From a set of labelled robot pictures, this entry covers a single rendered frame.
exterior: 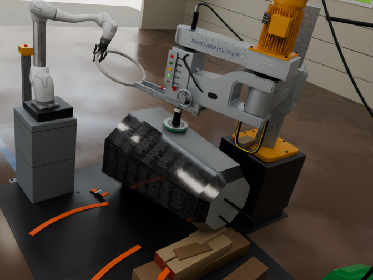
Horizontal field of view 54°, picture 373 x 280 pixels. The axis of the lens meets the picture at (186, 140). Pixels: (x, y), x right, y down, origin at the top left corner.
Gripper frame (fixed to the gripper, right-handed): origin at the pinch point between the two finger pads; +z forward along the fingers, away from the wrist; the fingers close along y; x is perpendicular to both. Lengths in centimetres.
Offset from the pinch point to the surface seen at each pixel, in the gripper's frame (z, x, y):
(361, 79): -2, 546, 352
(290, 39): -123, -32, 124
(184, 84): -47, -27, 82
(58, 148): 59, -60, 22
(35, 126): 38, -74, 2
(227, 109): -56, -36, 119
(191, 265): 30, -105, 165
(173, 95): -32, -26, 79
